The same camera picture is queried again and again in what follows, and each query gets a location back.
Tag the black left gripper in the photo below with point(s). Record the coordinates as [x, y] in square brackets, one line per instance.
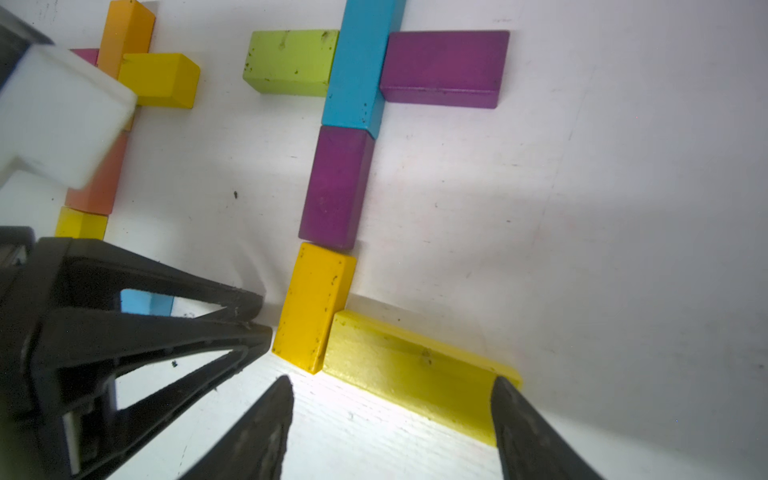
[63, 347]

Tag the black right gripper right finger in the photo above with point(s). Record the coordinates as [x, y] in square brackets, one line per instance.
[528, 446]

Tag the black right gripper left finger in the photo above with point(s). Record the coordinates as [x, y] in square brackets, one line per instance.
[255, 446]

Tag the light blue wooden block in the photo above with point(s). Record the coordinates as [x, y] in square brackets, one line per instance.
[145, 303]

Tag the orange wooden block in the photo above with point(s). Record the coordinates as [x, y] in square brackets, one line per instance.
[98, 196]

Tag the lemon yellow block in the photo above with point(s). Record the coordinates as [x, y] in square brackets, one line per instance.
[440, 382]

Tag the magenta wooden block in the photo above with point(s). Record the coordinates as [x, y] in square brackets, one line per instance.
[90, 55]

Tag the orange-yellow wooden block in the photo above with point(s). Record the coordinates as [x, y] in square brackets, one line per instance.
[128, 29]

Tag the purple wooden block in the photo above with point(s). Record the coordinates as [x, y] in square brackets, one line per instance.
[337, 187]

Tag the green wooden block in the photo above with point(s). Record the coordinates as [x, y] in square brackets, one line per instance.
[290, 62]

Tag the teal wooden block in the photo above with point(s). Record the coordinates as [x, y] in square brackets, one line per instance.
[353, 98]

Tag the small purple block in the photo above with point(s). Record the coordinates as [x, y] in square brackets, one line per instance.
[446, 68]

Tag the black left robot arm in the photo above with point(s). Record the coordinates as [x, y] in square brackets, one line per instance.
[16, 38]

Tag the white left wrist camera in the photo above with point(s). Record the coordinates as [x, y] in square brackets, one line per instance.
[60, 116]

